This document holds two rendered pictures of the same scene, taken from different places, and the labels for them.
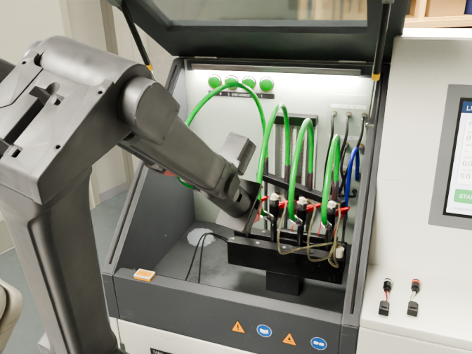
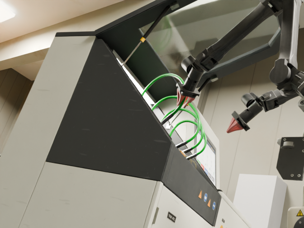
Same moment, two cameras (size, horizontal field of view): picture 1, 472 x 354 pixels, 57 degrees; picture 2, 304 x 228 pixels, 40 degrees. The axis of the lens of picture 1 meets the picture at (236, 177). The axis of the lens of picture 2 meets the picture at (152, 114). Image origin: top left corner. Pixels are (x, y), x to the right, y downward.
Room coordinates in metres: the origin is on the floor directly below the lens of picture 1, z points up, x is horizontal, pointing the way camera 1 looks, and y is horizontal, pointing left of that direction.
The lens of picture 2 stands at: (0.79, 1.90, 0.43)
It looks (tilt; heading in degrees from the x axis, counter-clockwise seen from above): 22 degrees up; 282
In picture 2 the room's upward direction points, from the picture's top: 18 degrees clockwise
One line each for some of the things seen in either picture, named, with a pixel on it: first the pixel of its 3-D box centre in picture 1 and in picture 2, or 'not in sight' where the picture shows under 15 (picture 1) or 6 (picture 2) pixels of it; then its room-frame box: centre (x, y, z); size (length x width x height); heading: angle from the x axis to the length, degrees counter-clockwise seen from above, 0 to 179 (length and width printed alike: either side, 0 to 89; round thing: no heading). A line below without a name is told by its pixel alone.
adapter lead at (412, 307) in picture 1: (414, 296); not in sight; (0.82, -0.42, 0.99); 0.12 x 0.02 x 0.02; 155
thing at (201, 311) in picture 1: (220, 316); (192, 189); (0.90, 0.05, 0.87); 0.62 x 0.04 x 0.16; 70
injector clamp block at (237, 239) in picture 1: (286, 262); not in sight; (1.08, -0.14, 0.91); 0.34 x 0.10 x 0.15; 70
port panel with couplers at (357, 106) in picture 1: (344, 144); not in sight; (1.29, -0.35, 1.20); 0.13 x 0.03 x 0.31; 70
